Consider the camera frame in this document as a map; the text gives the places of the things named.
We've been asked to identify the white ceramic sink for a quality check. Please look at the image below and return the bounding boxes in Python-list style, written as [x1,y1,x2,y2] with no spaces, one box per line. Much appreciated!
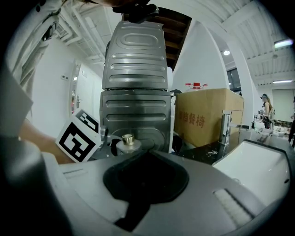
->
[212,139,291,206]

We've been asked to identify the dark window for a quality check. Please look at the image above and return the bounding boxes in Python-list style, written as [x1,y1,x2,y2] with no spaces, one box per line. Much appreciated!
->
[227,67,242,95]

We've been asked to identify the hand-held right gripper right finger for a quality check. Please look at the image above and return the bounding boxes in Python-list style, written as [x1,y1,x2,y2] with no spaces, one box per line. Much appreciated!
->
[129,151,281,236]

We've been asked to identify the table with tableware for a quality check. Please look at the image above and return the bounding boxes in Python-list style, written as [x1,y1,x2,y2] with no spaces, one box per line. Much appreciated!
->
[252,119,292,139]

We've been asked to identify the round white metal-lidded container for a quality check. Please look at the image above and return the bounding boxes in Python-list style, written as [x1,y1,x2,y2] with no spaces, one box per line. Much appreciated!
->
[116,133,142,155]

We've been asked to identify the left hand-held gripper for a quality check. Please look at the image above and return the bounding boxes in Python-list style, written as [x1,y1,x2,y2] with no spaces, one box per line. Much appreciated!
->
[55,109,130,163]

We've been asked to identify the person's grey paw-print shirt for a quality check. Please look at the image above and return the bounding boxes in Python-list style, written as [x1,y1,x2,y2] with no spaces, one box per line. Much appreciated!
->
[3,0,64,139]

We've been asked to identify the black head-worn camera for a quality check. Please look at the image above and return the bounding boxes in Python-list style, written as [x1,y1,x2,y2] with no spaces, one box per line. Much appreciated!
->
[112,3,160,24]

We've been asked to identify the person's left forearm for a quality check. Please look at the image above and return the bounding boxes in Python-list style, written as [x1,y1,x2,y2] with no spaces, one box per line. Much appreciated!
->
[18,119,74,165]

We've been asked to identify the chrome faucet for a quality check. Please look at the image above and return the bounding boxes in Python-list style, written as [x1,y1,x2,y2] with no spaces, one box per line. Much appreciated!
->
[218,109,252,146]

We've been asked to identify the large cardboard box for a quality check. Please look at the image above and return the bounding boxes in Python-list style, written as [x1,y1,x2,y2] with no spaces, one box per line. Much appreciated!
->
[174,88,245,148]

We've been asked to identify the white door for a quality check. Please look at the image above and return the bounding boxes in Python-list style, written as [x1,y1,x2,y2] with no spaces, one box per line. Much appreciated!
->
[68,59,83,116]

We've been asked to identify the grey washing machine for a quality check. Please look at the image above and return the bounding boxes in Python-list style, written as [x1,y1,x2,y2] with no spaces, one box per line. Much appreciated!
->
[99,89,173,154]
[102,20,169,91]

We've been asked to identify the shoulder strap with black buckles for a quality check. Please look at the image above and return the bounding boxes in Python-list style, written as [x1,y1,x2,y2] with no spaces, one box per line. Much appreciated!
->
[41,21,59,42]

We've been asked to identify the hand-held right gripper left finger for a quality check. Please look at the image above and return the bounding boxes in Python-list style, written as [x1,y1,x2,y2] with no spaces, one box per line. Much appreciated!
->
[57,151,150,236]

